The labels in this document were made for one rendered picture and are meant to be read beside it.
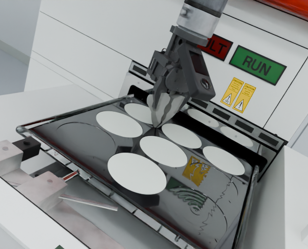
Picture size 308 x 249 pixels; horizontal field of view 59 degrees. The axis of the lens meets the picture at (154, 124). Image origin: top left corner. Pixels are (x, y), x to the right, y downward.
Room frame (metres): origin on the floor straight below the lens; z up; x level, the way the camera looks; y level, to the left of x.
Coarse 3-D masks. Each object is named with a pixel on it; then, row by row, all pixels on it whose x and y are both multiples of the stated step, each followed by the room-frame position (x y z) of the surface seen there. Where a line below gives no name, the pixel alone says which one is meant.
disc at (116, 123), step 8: (104, 112) 0.52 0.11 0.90; (112, 112) 0.54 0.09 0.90; (104, 120) 0.49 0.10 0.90; (112, 120) 0.50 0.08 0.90; (120, 120) 0.52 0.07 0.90; (128, 120) 0.53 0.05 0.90; (112, 128) 0.47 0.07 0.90; (120, 128) 0.48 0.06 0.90; (128, 128) 0.50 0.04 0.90; (136, 128) 0.51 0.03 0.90; (128, 136) 0.46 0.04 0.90; (136, 136) 0.48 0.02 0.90
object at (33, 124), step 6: (126, 96) 0.65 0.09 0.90; (132, 96) 0.68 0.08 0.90; (102, 102) 0.56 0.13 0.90; (108, 102) 0.57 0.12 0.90; (114, 102) 0.59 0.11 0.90; (84, 108) 0.49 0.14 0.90; (90, 108) 0.51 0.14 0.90; (96, 108) 0.53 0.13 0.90; (60, 114) 0.43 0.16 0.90; (66, 114) 0.44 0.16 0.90; (72, 114) 0.45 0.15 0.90; (42, 120) 0.39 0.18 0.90; (48, 120) 0.40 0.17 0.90; (54, 120) 0.41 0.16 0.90; (18, 126) 0.35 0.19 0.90; (24, 126) 0.35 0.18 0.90; (30, 126) 0.36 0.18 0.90; (36, 126) 0.37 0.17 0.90
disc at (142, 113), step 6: (126, 108) 0.59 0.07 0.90; (132, 108) 0.60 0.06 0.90; (138, 108) 0.62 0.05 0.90; (144, 108) 0.63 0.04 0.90; (132, 114) 0.57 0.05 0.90; (138, 114) 0.58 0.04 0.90; (144, 114) 0.60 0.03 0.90; (150, 114) 0.61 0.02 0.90; (144, 120) 0.56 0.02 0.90; (150, 120) 0.58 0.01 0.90
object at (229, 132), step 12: (132, 84) 0.72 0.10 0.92; (144, 84) 0.71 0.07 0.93; (120, 96) 0.73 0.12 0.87; (192, 108) 0.67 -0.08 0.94; (204, 120) 0.66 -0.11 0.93; (216, 120) 0.65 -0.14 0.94; (228, 132) 0.64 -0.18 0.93; (240, 132) 0.64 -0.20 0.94; (252, 144) 0.62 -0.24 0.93; (264, 144) 0.63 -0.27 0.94; (264, 156) 0.61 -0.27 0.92; (264, 168) 0.61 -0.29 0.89
